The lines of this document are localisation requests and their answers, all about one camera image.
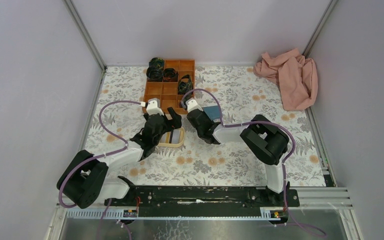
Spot dark rolled belt middle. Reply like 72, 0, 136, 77
162, 67, 179, 83

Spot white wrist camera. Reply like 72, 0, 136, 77
181, 98, 204, 114
140, 98, 164, 116

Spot dark rolled belt outside box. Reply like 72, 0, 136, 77
148, 57, 165, 69

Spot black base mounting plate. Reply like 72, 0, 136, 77
104, 181, 300, 218

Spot orange compartment organizer box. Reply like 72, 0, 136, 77
143, 59, 196, 115

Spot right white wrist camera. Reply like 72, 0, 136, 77
181, 98, 204, 114

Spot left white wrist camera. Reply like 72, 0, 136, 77
140, 98, 164, 116

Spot blue leather card holder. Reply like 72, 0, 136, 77
202, 105, 221, 123

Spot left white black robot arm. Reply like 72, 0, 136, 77
56, 107, 182, 209

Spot beige oval tray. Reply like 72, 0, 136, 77
158, 127, 185, 148

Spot floral patterned table mat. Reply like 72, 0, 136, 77
85, 66, 326, 187

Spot white slotted cable duct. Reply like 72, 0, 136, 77
65, 207, 291, 222

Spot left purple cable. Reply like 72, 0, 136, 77
58, 100, 147, 209

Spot pink crumpled cloth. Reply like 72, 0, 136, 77
253, 48, 319, 111

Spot dark rolled belt top-left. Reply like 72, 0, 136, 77
146, 66, 163, 82

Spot cards in beige tray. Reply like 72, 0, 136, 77
166, 129, 182, 144

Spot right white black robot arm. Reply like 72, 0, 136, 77
186, 109, 296, 206

